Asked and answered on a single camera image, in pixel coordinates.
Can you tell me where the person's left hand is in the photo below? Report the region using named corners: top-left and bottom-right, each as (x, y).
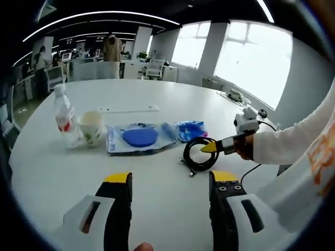
top-left (132, 242), bottom-right (155, 251)

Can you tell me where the white paper cup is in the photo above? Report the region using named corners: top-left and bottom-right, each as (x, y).
top-left (77, 111), bottom-right (104, 147)

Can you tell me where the clear plastic water bottle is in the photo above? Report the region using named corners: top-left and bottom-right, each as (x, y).
top-left (53, 83), bottom-right (84, 150)

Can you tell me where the white printed shirt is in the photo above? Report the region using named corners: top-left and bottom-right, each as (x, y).
top-left (269, 122), bottom-right (335, 235)

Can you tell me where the person's right hand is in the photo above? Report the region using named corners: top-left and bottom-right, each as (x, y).
top-left (235, 132), bottom-right (255, 161)

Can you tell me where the white flat table strip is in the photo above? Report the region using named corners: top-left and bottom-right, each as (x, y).
top-left (95, 104), bottom-right (161, 114)

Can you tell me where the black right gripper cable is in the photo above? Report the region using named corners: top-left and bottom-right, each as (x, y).
top-left (240, 120), bottom-right (278, 185)

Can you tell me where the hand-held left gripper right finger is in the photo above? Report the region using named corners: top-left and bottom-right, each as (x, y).
top-left (208, 169), bottom-right (276, 251)

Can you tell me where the white tabletop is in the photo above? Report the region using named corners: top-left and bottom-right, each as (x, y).
top-left (7, 79), bottom-right (288, 251)

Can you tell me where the white power strip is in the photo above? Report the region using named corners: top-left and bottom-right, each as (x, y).
top-left (219, 88), bottom-right (252, 106)

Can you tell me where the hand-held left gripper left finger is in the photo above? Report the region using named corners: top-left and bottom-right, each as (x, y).
top-left (62, 172), bottom-right (133, 251)

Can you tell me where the grey desk partition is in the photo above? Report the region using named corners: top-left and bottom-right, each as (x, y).
top-left (71, 61), bottom-right (179, 83)

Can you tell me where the white mesh office chair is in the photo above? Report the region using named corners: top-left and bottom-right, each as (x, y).
top-left (44, 65), bottom-right (66, 93)

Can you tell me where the blue tissue packet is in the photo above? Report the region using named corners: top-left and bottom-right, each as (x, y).
top-left (175, 119), bottom-right (209, 143)

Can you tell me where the clear package with blue pad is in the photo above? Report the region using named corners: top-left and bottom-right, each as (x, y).
top-left (106, 121), bottom-right (177, 156)

